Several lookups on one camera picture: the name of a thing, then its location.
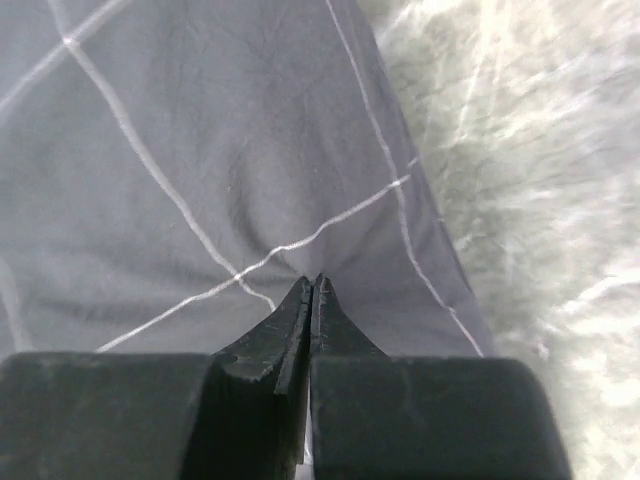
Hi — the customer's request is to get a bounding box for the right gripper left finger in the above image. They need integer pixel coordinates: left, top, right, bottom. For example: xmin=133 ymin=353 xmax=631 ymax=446
xmin=1 ymin=278 xmax=311 ymax=479

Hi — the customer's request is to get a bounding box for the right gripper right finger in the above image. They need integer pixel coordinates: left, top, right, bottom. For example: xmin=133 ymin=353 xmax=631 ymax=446
xmin=310 ymin=276 xmax=572 ymax=480

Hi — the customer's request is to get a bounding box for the dark grey checked pillowcase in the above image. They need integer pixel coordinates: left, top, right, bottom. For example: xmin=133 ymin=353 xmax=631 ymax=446
xmin=1 ymin=1 xmax=495 ymax=356

